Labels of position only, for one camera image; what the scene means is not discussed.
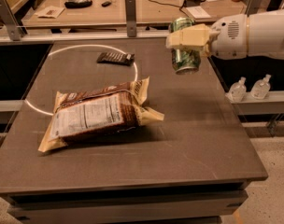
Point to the clear plastic bottle left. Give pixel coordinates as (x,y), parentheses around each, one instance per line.
(237,90)

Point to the left metal bracket post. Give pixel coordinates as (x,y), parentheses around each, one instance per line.
(14,31)

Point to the white notepad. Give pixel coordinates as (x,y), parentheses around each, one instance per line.
(198,12)

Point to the clear plastic bottle right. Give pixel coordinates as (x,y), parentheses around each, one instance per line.
(261,88)

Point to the middle metal bracket post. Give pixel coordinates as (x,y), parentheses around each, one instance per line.
(130,12)

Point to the clear plastic bottle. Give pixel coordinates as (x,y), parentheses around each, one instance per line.
(237,90)
(261,88)

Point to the small black device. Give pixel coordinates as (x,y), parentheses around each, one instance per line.
(106,4)

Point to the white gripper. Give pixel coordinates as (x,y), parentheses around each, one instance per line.
(230,37)

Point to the paper napkin on desk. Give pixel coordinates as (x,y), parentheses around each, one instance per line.
(50,12)

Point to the right metal bracket post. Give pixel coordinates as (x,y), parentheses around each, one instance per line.
(252,7)

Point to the metal bracket post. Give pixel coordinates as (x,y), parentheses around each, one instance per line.
(130,12)
(252,7)
(14,31)

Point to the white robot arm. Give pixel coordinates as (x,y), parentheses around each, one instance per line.
(265,35)

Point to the brown and cream snack bag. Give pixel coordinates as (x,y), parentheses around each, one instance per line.
(83,115)

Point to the green soda can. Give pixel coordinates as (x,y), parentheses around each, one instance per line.
(184,61)

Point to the black oblong object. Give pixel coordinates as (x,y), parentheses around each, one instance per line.
(78,4)

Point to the dark chocolate bar wrapper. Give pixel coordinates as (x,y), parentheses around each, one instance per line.
(116,58)

